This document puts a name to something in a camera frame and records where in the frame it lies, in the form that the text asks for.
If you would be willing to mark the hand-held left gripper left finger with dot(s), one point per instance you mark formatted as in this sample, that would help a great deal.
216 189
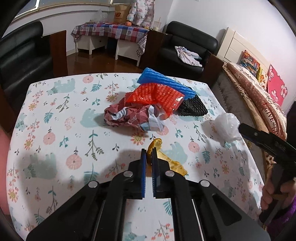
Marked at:
143 173

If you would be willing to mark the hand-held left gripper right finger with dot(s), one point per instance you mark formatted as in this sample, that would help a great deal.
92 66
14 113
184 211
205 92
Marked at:
155 173

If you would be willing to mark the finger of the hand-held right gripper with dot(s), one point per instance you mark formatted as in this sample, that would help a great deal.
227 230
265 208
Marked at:
277 155
256 134

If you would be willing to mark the orange plastic bag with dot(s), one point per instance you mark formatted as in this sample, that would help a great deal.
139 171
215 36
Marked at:
171 164

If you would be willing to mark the white plastic bag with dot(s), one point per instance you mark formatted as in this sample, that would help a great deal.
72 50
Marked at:
226 125

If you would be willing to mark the maroon wrapper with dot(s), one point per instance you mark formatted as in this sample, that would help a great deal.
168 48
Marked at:
129 115

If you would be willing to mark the black foam net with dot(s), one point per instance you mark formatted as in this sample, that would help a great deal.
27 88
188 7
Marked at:
192 106

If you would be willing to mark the red printed bubble mailer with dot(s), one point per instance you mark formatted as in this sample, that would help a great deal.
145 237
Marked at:
161 95

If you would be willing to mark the blue foam sheet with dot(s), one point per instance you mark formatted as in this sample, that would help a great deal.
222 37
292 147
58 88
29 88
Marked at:
157 78

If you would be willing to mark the pink plastic bucket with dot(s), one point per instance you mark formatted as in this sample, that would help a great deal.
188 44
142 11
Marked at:
3 162

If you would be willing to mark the person's right forearm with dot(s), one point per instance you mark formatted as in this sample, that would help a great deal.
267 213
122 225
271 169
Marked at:
284 217

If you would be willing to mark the person's right hand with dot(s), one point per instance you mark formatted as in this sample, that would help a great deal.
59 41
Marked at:
267 194

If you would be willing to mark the brown dotted quilt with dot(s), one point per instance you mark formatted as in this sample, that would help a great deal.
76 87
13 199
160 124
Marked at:
256 95

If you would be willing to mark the pink flower pillow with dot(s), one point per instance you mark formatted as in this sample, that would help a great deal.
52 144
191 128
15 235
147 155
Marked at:
277 85

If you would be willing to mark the bed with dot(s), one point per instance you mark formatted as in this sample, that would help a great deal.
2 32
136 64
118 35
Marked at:
224 88

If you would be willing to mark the yellow pillow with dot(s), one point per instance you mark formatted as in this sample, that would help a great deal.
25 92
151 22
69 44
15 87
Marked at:
262 76

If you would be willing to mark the colourful striped pillow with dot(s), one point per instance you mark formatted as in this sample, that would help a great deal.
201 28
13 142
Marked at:
249 61

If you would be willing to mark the floral tablecloth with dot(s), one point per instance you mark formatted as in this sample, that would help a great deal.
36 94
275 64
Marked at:
69 129

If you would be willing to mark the cream wooden headboard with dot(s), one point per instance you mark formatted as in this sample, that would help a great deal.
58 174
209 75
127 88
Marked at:
231 44

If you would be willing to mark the white printed garment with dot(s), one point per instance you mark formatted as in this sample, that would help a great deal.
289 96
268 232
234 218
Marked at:
187 55

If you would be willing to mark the black leather armchair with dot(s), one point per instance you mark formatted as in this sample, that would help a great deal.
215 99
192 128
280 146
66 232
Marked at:
20 55
192 37

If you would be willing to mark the white desk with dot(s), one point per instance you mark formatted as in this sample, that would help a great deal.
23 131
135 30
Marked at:
90 44

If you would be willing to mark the drink cup with straw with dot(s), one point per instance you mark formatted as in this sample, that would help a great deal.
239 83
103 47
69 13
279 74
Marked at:
157 25

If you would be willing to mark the checkered tablecloth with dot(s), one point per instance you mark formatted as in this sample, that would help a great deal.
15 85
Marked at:
111 30

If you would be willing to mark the orange fruit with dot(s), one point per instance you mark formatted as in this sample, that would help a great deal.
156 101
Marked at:
128 23

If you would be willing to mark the white printed puffer jacket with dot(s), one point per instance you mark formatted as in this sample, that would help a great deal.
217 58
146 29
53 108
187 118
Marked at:
141 14

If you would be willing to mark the brown paper bag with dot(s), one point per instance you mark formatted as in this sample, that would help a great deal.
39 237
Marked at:
120 15

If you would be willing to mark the clear plastic bag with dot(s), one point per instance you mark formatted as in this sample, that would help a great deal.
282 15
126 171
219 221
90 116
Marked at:
99 16

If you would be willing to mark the window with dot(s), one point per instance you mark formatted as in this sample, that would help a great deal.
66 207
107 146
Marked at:
69 2

